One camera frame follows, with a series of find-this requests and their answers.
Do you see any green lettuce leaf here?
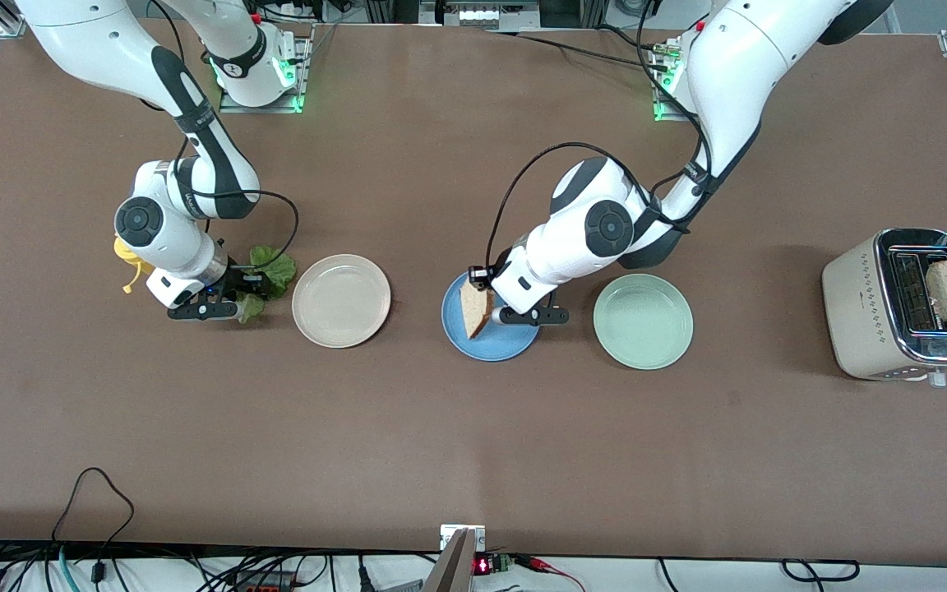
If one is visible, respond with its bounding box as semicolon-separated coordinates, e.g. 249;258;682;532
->
235;245;298;325

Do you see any yellow squeeze bottle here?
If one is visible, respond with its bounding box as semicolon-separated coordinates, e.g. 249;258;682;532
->
113;233;154;295

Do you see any blue round plate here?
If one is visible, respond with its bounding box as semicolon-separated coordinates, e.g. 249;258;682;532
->
441;265;543;363

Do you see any beige round plate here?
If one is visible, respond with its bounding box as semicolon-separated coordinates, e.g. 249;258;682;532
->
291;253;393;349

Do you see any light green round plate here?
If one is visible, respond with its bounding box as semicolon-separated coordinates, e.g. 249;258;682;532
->
593;273;695;371

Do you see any metal rack with lights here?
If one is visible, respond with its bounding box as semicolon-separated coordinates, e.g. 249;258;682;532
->
420;0;540;30

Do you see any beige chrome toaster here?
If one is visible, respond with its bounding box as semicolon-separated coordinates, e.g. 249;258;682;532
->
821;228;947;387

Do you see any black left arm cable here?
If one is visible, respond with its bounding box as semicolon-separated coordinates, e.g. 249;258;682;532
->
486;0;717;268

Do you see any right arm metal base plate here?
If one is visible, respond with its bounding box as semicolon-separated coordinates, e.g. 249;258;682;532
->
219;33;311;114

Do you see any thin looped black cable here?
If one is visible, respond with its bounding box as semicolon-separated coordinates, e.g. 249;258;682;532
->
50;467;136;568

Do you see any black cable across table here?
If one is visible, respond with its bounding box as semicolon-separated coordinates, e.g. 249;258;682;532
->
480;30;676;72

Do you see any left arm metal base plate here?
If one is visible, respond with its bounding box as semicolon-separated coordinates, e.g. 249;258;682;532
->
650;37;692;123

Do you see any metal camera pole bracket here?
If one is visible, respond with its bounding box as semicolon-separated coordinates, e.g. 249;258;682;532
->
420;525;487;592

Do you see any red wire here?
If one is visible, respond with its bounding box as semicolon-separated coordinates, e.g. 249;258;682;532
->
515;555;585;592

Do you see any teal cable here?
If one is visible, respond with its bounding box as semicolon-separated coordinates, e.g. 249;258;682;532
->
58;543;81;592

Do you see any black oval cable loop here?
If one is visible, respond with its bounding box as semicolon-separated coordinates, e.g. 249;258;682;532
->
782;559;861;583

